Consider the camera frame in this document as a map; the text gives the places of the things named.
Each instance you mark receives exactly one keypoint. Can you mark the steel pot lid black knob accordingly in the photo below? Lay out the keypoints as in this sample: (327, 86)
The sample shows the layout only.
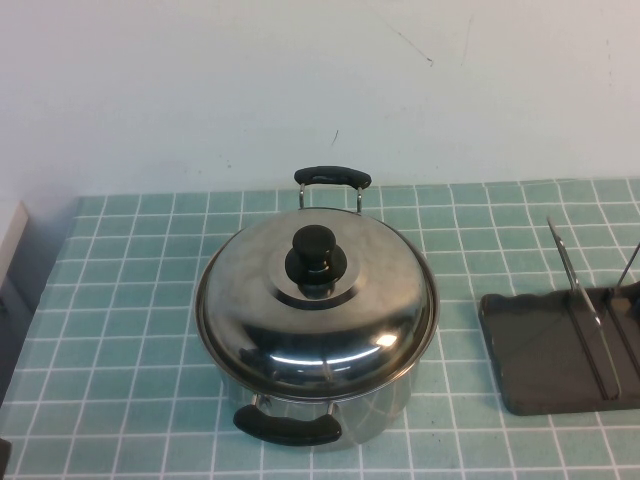
(350, 325)

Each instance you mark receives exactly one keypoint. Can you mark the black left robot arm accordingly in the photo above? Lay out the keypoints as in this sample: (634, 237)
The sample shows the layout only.
(4, 455)

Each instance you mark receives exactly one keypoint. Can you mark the teal grid tablecloth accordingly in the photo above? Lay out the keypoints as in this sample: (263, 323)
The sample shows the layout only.
(500, 450)

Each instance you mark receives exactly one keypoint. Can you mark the beige board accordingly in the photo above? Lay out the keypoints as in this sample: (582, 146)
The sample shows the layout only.
(15, 250)

